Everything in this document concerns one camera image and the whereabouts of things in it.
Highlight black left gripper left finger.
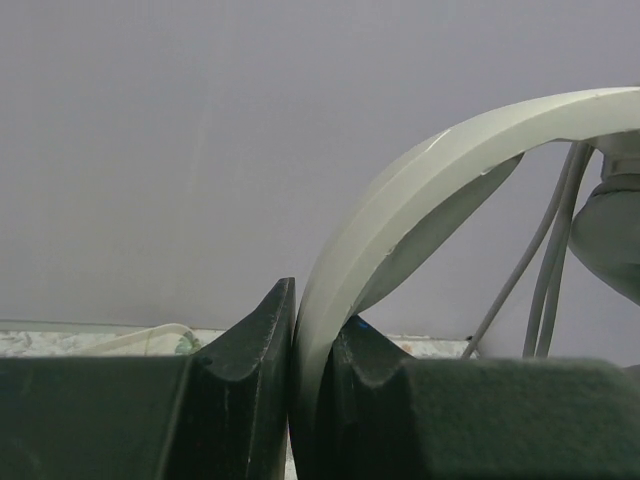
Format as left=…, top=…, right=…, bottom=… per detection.
left=1, top=278, right=296, bottom=479

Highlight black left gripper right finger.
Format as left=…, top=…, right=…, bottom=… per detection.
left=294, top=317, right=639, bottom=479

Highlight white gaming headphones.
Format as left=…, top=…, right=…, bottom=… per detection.
left=289, top=86, right=639, bottom=479

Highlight floral patterned tablecloth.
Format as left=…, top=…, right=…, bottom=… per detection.
left=0, top=319, right=640, bottom=480

